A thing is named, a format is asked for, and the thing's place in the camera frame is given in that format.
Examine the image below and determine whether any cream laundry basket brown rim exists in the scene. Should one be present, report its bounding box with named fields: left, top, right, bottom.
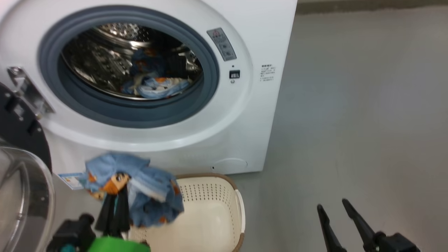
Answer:
left=128, top=173, right=246, bottom=252

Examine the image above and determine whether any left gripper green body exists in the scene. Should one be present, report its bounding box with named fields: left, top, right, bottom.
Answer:
left=87, top=236, right=152, bottom=252

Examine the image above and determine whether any blue cartoon print garment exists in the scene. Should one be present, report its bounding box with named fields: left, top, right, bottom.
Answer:
left=121, top=47, right=193, bottom=99
left=85, top=152, right=185, bottom=228

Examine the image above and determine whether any blue energy label sticker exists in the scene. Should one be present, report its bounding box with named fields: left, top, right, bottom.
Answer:
left=58, top=172, right=88, bottom=190

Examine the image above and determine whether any black round glass washer door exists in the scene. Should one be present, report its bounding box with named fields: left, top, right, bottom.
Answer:
left=0, top=82, right=56, bottom=252

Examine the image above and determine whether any grey rubber door gasket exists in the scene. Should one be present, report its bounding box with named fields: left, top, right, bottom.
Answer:
left=37, top=5, right=220, bottom=128

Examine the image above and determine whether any stainless steel washing machine drum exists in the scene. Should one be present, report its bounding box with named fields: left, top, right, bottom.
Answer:
left=61, top=23, right=203, bottom=100

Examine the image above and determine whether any grey warning label sticker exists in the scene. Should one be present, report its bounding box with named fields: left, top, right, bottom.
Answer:
left=206, top=28, right=237, bottom=62

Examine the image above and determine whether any metal door hinge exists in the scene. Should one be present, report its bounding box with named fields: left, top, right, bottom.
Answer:
left=7, top=66, right=56, bottom=119

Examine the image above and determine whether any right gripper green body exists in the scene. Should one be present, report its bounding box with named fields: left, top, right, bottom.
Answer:
left=364, top=232, right=420, bottom=252

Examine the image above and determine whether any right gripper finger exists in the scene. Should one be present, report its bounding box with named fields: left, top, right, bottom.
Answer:
left=317, top=204, right=347, bottom=252
left=342, top=198, right=377, bottom=252

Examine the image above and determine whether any white front-load washing machine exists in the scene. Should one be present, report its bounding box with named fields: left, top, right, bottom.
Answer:
left=0, top=0, right=298, bottom=191

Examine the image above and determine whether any round white filter cover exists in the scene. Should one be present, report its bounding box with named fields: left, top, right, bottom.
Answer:
left=214, top=158, right=248, bottom=173

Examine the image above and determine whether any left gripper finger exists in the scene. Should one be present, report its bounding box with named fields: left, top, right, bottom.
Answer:
left=94, top=192, right=118, bottom=236
left=114, top=189, right=131, bottom=239

